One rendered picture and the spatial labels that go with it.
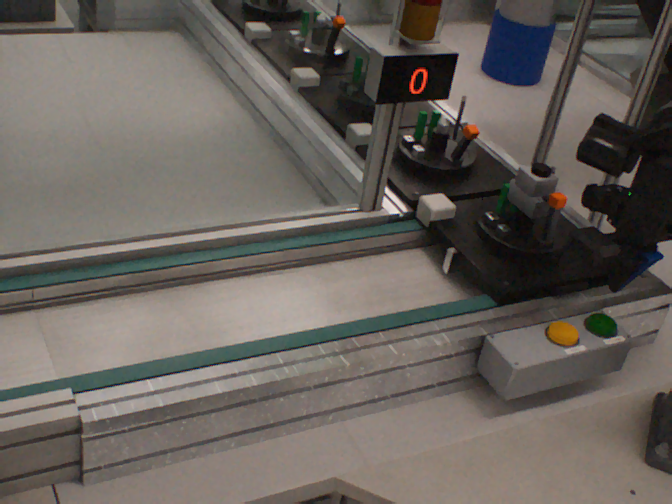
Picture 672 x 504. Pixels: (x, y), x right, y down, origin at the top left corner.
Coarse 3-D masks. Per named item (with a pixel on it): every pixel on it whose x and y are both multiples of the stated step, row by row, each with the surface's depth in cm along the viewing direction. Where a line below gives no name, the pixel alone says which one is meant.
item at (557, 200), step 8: (560, 192) 131; (552, 200) 130; (560, 200) 129; (552, 208) 131; (560, 208) 131; (552, 216) 131; (552, 224) 132; (544, 232) 133; (552, 232) 133; (544, 240) 134
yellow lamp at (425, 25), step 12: (408, 0) 120; (408, 12) 120; (420, 12) 119; (432, 12) 120; (408, 24) 121; (420, 24) 120; (432, 24) 121; (408, 36) 121; (420, 36) 121; (432, 36) 122
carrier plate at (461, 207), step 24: (456, 216) 142; (456, 240) 136; (480, 240) 137; (480, 264) 131; (504, 264) 132; (528, 264) 133; (552, 264) 134; (576, 264) 135; (504, 288) 127; (528, 288) 128; (552, 288) 130
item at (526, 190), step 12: (528, 168) 134; (540, 168) 132; (516, 180) 135; (528, 180) 133; (540, 180) 131; (552, 180) 132; (516, 192) 135; (528, 192) 133; (540, 192) 133; (552, 192) 134; (516, 204) 136; (528, 204) 133; (540, 204) 132; (528, 216) 134; (540, 216) 134
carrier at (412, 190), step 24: (432, 120) 158; (456, 120) 159; (408, 144) 154; (432, 144) 155; (456, 144) 159; (408, 168) 153; (432, 168) 151; (456, 168) 152; (480, 168) 157; (504, 168) 159; (408, 192) 146; (432, 192) 147; (456, 192) 148; (480, 192) 150
